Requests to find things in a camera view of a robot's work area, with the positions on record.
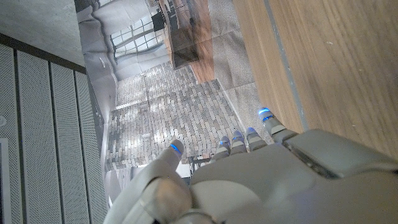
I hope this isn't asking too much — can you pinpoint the printed office backdrop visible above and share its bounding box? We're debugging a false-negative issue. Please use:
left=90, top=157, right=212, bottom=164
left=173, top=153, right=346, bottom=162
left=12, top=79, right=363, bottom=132
left=73, top=0, right=274, bottom=212

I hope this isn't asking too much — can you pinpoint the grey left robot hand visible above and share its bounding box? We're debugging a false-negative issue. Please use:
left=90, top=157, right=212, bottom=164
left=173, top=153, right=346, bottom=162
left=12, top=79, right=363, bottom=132
left=102, top=107, right=398, bottom=224

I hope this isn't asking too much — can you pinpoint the grey tape outline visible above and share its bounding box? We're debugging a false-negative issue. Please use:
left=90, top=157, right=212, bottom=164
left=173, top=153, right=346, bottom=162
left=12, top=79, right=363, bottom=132
left=263, top=0, right=309, bottom=131

